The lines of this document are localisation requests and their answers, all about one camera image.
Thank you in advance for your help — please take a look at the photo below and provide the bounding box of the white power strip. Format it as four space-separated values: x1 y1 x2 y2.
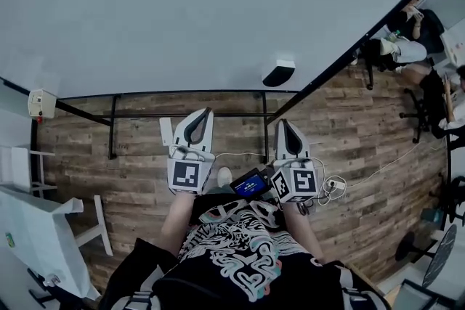
324 179 347 192

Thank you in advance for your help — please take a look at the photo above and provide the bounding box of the black office chair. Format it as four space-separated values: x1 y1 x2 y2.
398 87 452 144

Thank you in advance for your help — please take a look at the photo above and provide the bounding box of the white chair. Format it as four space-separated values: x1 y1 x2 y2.
0 145 58 197

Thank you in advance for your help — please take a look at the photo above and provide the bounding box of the white flat board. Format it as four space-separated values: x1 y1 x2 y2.
158 117 176 147

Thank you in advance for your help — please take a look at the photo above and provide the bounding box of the black metal stand frame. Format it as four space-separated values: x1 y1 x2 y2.
30 89 303 161

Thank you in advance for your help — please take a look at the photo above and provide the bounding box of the person's black patterned shirt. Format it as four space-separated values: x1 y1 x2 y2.
97 192 393 310

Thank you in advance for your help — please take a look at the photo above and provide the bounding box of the small blue screen device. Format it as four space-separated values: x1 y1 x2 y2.
229 168 272 199

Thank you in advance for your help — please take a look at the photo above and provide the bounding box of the person's white shoe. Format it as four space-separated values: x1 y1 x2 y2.
217 166 234 189

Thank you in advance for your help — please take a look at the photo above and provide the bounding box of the white table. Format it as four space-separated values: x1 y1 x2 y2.
0 187 114 302

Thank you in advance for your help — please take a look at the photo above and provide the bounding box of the round marble table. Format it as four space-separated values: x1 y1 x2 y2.
422 224 458 288

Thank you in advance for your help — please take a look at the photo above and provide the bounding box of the white and black eraser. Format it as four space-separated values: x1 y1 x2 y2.
262 58 296 88

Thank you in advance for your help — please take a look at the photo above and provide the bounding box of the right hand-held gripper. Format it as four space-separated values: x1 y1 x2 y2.
270 118 320 205

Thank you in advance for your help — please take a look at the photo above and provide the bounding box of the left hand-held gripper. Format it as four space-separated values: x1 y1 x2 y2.
166 106 217 196

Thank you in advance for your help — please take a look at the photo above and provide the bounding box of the person's left forearm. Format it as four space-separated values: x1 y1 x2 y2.
161 192 199 261

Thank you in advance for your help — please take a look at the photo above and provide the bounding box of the white floor cable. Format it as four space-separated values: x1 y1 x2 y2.
341 136 448 189

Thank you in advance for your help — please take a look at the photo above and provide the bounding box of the person's right forearm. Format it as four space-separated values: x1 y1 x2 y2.
283 201 326 265

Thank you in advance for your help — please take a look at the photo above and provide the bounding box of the white wall switch box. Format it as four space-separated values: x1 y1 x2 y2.
28 88 57 120

